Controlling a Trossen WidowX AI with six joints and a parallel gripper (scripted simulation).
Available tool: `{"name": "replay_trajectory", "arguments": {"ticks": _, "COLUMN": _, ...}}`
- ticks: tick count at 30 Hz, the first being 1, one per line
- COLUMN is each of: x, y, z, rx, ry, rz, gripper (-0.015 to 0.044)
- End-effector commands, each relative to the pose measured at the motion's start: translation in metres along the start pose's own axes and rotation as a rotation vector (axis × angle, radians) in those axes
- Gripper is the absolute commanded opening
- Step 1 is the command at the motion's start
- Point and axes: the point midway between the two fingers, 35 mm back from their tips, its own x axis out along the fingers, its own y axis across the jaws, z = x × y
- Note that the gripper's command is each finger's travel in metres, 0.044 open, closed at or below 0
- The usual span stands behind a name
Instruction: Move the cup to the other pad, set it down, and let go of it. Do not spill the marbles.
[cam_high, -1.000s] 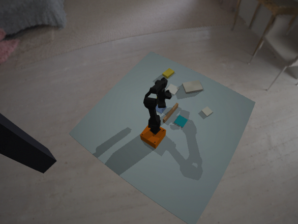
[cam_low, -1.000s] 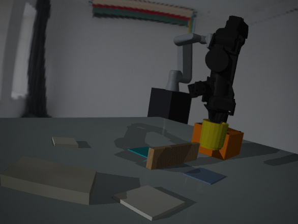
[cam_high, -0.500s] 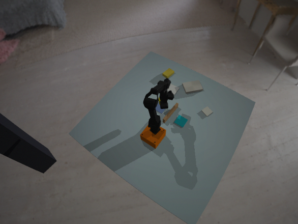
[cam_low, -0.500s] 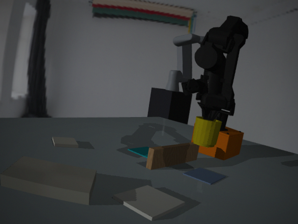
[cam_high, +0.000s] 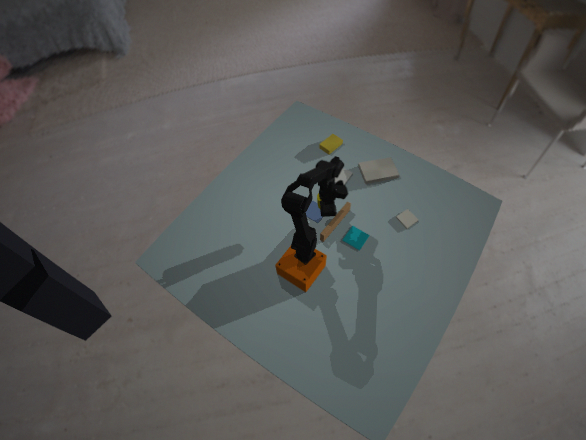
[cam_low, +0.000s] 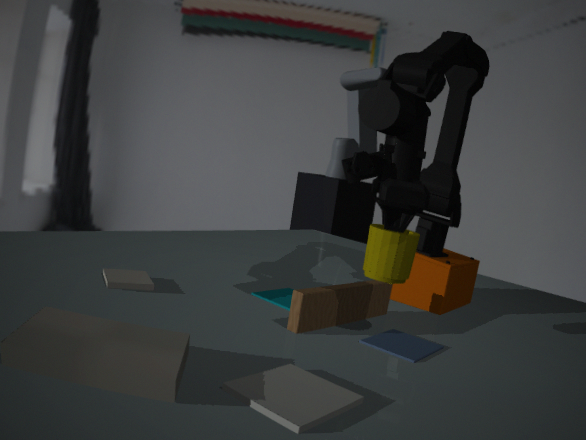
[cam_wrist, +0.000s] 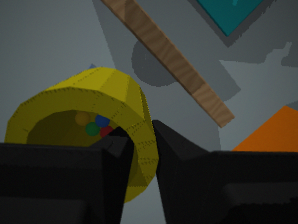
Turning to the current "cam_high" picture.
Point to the yellow rectangular block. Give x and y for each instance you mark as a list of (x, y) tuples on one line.
[(331, 143)]

